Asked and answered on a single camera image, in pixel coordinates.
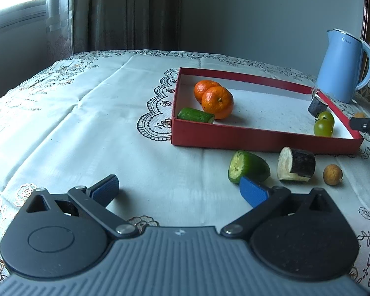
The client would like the brown patterned curtain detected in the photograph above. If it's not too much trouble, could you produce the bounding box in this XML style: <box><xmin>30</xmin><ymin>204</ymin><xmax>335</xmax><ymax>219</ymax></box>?
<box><xmin>46</xmin><ymin>0</ymin><xmax>181</xmax><ymax>61</ymax></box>

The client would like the green cucumber piece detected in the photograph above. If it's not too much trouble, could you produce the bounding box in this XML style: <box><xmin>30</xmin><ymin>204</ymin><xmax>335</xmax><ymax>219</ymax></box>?
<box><xmin>228</xmin><ymin>150</ymin><xmax>271</xmax><ymax>185</ymax></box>
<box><xmin>177</xmin><ymin>108</ymin><xmax>214</xmax><ymax>124</ymax></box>

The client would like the red shallow cardboard box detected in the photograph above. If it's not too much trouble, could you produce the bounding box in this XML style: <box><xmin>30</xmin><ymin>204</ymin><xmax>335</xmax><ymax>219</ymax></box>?
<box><xmin>171</xmin><ymin>68</ymin><xmax>364</xmax><ymax>154</ymax></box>

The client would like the brown longan fruit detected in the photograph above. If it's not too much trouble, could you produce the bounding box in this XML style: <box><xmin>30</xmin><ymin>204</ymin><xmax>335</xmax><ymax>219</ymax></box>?
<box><xmin>323</xmin><ymin>164</ymin><xmax>343</xmax><ymax>186</ymax></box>
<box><xmin>353</xmin><ymin>112</ymin><xmax>366</xmax><ymax>118</ymax></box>

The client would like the blue electric kettle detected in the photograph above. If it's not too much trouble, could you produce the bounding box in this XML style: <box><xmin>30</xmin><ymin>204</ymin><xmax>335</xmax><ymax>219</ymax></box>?
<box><xmin>316</xmin><ymin>29</ymin><xmax>370</xmax><ymax>103</ymax></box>

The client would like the orange mandarin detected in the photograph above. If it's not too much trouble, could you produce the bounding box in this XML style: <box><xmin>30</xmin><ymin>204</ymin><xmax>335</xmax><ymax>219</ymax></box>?
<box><xmin>194</xmin><ymin>79</ymin><xmax>220</xmax><ymax>104</ymax></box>
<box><xmin>201</xmin><ymin>86</ymin><xmax>234</xmax><ymax>120</ymax></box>

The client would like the green tomato fruit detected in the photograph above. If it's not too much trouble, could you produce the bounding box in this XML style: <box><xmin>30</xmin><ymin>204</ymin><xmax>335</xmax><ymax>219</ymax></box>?
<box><xmin>314</xmin><ymin>119</ymin><xmax>333</xmax><ymax>138</ymax></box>
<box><xmin>317</xmin><ymin>111</ymin><xmax>335</xmax><ymax>126</ymax></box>

